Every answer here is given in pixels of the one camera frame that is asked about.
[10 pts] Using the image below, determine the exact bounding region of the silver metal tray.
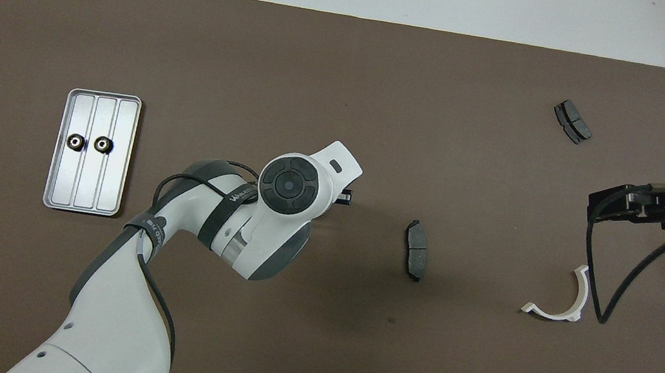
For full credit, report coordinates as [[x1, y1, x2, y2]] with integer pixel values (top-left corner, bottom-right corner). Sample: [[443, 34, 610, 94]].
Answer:
[[41, 85, 144, 220]]

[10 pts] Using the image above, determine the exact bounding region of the long dark brake pad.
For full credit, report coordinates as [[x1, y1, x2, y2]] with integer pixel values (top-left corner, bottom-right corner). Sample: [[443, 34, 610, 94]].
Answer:
[[399, 218, 434, 284]]

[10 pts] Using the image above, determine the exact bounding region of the short dark brake pad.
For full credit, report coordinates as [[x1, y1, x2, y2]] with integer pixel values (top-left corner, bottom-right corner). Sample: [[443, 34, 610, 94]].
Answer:
[[549, 97, 597, 147]]

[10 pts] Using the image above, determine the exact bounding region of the brown table mat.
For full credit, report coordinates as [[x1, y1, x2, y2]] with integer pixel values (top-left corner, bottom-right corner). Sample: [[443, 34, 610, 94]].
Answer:
[[0, 0, 665, 373]]

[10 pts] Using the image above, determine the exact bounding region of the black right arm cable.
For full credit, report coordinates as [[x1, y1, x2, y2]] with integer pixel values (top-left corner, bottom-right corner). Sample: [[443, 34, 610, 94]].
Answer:
[[573, 177, 665, 334]]

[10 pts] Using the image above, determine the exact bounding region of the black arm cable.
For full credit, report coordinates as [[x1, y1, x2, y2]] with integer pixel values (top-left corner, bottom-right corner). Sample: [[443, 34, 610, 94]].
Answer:
[[119, 150, 265, 373], [573, 177, 665, 334]]

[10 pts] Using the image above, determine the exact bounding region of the white curved plastic bracket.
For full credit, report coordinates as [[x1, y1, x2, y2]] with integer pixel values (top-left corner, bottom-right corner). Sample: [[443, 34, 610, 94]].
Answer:
[[519, 256, 593, 325]]

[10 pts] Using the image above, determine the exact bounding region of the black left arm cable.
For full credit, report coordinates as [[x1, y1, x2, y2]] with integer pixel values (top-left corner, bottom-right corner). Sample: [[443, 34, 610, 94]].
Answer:
[[119, 150, 265, 373]]

